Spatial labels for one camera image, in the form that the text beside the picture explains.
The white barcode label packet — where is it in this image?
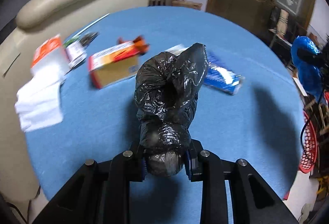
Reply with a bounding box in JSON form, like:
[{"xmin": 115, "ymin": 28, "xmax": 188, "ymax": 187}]
[{"xmin": 64, "ymin": 39, "xmax": 87, "ymax": 69}]

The black cable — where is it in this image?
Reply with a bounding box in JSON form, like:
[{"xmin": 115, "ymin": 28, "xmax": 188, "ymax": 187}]
[{"xmin": 300, "ymin": 115, "xmax": 313, "ymax": 147}]

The orange tissue pack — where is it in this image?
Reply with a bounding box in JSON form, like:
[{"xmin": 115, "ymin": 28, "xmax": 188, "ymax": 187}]
[{"xmin": 31, "ymin": 34, "xmax": 71, "ymax": 75}]

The dark snack packet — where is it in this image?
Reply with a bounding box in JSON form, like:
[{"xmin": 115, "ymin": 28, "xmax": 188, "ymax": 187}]
[{"xmin": 79, "ymin": 32, "xmax": 99, "ymax": 47}]

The brown cardboard box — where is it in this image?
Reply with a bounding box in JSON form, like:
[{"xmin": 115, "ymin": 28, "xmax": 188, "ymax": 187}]
[{"xmin": 172, "ymin": 0, "xmax": 202, "ymax": 11}]

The white plastic straw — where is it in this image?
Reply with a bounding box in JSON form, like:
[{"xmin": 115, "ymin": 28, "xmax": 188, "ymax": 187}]
[{"xmin": 73, "ymin": 13, "xmax": 110, "ymax": 38}]

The white folded tissue paper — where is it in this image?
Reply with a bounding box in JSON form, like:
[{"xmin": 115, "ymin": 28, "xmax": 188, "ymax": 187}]
[{"xmin": 15, "ymin": 73, "xmax": 64, "ymax": 133}]

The red and white carton box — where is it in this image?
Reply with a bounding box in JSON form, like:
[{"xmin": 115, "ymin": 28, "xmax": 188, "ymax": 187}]
[{"xmin": 88, "ymin": 36, "xmax": 149, "ymax": 89}]

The blue tablecloth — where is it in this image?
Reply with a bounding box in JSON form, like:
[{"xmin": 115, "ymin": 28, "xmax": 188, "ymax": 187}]
[{"xmin": 26, "ymin": 7, "xmax": 303, "ymax": 198}]

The black plastic bag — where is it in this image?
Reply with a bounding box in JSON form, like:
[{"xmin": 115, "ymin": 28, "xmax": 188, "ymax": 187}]
[{"xmin": 134, "ymin": 43, "xmax": 209, "ymax": 177}]

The blue plastic bag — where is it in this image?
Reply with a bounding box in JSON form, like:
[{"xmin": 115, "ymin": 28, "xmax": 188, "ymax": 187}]
[{"xmin": 291, "ymin": 36, "xmax": 323, "ymax": 100}]

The red plastic trash basket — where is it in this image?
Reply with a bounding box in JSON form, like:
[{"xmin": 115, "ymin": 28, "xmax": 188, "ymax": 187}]
[{"xmin": 298, "ymin": 110, "xmax": 319, "ymax": 174}]

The beige leather sofa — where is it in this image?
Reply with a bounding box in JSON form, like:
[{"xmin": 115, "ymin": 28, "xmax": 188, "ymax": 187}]
[{"xmin": 1, "ymin": 0, "xmax": 149, "ymax": 202}]

